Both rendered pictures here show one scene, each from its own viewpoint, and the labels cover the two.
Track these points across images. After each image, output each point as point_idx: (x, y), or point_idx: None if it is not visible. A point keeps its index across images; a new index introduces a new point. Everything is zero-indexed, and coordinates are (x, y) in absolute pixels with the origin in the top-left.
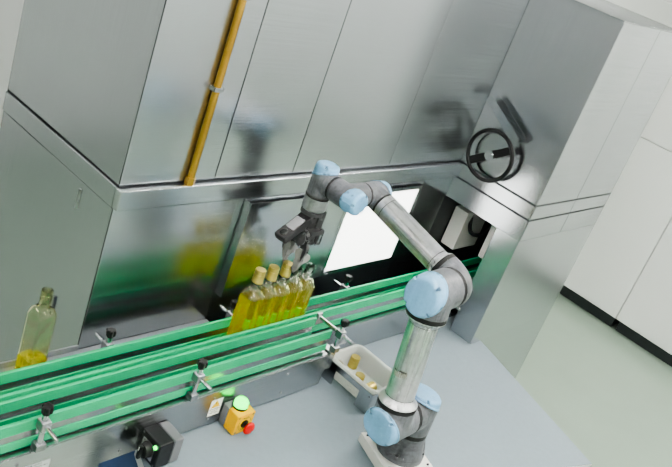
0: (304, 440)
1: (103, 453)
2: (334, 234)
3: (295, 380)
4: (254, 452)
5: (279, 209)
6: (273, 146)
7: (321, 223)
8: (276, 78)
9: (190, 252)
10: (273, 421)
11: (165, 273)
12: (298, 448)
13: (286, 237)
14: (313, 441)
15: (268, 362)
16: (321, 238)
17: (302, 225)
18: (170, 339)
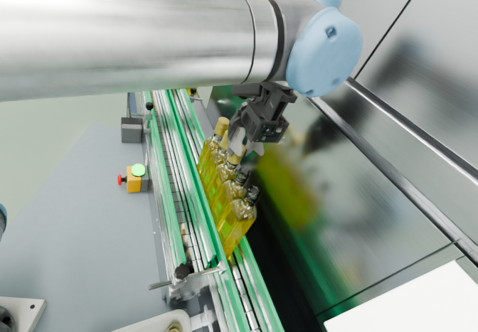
0: (89, 233)
1: (138, 111)
2: (365, 284)
3: (158, 244)
4: (102, 185)
5: (304, 114)
6: (343, 8)
7: (269, 112)
8: None
9: (247, 98)
10: (127, 218)
11: (235, 102)
12: (83, 222)
13: (234, 84)
14: (82, 242)
15: (162, 184)
16: (254, 132)
17: (249, 84)
18: (195, 127)
